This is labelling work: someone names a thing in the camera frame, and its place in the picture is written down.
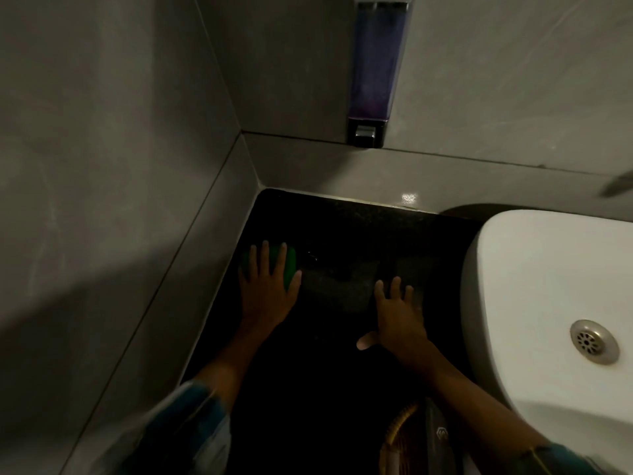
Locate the person's right hand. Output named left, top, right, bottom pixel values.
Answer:
left=356, top=276, right=431, bottom=372

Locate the person's left hand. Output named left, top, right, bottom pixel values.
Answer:
left=239, top=240, right=303, bottom=333

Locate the green sponge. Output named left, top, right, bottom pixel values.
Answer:
left=240, top=245, right=298, bottom=293

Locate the person's left forearm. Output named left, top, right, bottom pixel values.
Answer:
left=190, top=322, right=285, bottom=416

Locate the person's right forearm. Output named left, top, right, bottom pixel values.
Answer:
left=407, top=348, right=550, bottom=475

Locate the woven wicker basket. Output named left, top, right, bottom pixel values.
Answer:
left=378, top=399, right=422, bottom=475

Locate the dark packet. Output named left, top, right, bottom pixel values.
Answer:
left=414, top=396, right=476, bottom=475

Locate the white ceramic sink basin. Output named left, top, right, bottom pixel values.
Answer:
left=459, top=208, right=633, bottom=475

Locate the blue plaid shirt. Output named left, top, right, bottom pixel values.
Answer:
left=88, top=380, right=633, bottom=475

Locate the metal sink drain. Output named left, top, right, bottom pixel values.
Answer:
left=569, top=319, right=621, bottom=366

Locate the wall-mounted purple soap dispenser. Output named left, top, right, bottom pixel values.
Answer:
left=346, top=0, right=414, bottom=149

